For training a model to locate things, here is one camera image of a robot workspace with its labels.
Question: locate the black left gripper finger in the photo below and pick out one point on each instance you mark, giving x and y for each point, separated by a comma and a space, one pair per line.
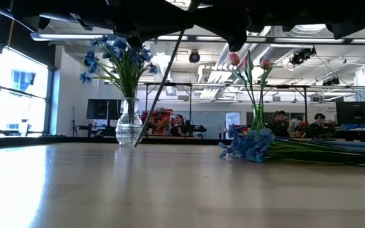
135, 42

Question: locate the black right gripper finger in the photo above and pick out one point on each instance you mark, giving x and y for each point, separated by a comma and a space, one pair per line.
239, 41

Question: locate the blue artificial flower bunch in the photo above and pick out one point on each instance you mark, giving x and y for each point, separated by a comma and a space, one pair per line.
119, 42
89, 58
252, 147
144, 55

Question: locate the pink artificial tulip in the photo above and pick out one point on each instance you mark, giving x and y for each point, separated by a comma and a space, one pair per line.
234, 59
265, 64

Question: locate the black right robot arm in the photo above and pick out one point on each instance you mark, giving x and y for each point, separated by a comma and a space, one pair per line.
344, 12

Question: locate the green glass vase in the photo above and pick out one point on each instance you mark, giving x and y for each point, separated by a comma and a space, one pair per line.
258, 118

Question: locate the clear glass vase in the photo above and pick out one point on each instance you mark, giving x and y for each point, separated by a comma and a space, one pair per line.
128, 126

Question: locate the long ceiling light bar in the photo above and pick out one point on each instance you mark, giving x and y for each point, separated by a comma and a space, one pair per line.
208, 38
312, 40
68, 37

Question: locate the black ceiling spotlight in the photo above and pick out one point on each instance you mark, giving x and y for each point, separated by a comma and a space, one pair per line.
330, 82
301, 57

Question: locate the black computer monitor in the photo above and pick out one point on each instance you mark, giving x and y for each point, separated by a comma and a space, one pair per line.
355, 112
100, 109

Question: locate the red storage shelf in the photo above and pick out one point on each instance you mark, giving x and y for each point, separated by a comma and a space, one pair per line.
163, 122

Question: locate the person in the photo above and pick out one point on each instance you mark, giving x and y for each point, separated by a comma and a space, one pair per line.
179, 126
320, 126
279, 125

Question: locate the black tripod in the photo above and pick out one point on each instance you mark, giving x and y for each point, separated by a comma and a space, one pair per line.
73, 126

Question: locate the large bright window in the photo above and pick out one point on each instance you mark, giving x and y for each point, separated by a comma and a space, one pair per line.
21, 104

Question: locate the round black ceiling camera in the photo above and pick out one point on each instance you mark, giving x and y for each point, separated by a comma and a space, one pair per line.
194, 57

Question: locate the black metal rig frame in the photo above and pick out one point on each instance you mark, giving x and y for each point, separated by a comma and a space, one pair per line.
208, 84

